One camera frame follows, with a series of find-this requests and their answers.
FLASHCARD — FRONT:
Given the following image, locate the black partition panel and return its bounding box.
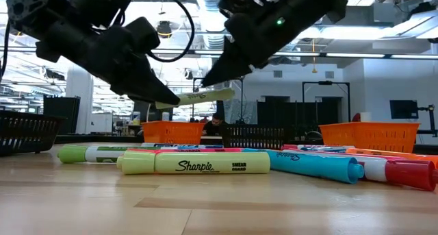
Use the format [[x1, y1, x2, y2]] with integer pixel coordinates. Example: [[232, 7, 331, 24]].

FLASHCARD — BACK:
[[257, 95, 340, 127]]

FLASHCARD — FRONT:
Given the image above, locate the long ceiling light strip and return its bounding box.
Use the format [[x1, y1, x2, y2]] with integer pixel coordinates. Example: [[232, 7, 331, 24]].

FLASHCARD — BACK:
[[0, 46, 438, 60]]

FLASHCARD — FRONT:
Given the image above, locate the bright ceiling light panel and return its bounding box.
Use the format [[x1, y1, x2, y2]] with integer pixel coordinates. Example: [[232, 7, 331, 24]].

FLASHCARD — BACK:
[[307, 22, 395, 41]]

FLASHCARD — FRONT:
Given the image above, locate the orange highlighter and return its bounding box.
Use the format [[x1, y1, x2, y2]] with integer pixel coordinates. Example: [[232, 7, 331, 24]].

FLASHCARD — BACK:
[[344, 147, 438, 168]]

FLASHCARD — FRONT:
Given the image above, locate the yellow hanging cord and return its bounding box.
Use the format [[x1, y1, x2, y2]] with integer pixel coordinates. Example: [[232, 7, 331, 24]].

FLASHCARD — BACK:
[[310, 38, 318, 74]]

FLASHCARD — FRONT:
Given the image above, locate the blue white marker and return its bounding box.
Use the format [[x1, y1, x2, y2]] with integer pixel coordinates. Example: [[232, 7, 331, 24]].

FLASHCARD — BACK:
[[141, 142, 224, 150]]

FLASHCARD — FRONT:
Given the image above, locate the teal blue marker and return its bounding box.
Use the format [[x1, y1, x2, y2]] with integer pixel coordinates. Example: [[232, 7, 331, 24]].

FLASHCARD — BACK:
[[296, 144, 356, 153]]

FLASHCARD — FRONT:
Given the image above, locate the black cabinet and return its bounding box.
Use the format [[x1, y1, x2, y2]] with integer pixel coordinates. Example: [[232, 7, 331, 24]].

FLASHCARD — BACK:
[[42, 95, 81, 135]]

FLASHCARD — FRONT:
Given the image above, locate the black left camera cable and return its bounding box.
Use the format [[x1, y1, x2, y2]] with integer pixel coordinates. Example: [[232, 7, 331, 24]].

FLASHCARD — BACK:
[[146, 0, 196, 64]]

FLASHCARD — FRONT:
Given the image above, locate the green white Expo marker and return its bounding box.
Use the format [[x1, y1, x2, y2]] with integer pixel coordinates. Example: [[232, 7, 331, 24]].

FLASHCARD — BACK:
[[56, 144, 162, 164]]

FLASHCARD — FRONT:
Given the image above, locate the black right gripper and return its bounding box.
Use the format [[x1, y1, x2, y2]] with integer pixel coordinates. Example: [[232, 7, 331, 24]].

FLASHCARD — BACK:
[[201, 12, 292, 88]]

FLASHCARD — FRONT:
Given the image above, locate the black ceiling dome device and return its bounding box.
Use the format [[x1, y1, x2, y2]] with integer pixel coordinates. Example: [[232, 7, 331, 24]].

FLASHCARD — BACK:
[[156, 20, 173, 39]]

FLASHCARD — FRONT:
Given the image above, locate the silver ventilation duct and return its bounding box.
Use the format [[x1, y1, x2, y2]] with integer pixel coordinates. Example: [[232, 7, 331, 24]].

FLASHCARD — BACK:
[[195, 0, 227, 51]]

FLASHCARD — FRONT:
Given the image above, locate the pink Sharpie highlighter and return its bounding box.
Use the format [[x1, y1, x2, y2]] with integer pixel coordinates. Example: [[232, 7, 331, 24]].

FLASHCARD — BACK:
[[290, 149, 410, 162], [125, 147, 244, 154]]

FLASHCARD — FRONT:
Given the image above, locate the blue Sharpie highlighter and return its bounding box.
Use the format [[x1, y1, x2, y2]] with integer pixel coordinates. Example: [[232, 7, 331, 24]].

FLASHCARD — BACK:
[[240, 147, 365, 185]]

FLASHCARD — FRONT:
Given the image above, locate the black computer monitor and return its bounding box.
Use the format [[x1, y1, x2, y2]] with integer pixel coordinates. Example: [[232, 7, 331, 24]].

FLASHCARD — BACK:
[[142, 103, 175, 123]]

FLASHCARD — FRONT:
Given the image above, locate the yellow-green Sharpie highlighter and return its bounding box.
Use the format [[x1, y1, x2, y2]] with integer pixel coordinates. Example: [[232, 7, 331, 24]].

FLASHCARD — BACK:
[[116, 149, 272, 175], [155, 88, 236, 110]]

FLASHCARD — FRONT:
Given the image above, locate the black frame stand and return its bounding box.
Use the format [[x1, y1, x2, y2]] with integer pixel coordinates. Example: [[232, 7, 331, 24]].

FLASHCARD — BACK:
[[301, 79, 351, 123], [192, 76, 245, 125]]

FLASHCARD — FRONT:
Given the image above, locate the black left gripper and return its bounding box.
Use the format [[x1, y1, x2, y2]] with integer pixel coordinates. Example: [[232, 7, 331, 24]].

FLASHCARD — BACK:
[[36, 25, 181, 106]]

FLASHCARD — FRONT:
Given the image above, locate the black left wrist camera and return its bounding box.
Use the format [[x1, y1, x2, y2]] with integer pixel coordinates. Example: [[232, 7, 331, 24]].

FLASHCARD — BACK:
[[125, 16, 162, 56]]

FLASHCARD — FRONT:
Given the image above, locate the black wall monitor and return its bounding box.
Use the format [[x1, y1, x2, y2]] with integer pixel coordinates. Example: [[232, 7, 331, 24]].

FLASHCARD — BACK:
[[389, 99, 420, 121]]

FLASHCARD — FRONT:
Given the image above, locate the white marker with red cap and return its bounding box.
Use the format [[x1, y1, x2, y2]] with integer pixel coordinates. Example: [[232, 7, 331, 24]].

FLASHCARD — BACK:
[[287, 149, 438, 192]]

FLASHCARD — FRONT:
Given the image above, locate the black plastic basket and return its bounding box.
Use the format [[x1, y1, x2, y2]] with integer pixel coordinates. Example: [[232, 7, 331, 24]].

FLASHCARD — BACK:
[[221, 123, 292, 151], [0, 110, 68, 156]]

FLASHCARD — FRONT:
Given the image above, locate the orange plastic basket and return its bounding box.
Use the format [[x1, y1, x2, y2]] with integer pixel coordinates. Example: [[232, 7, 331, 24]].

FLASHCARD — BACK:
[[140, 121, 207, 146], [318, 121, 422, 154]]

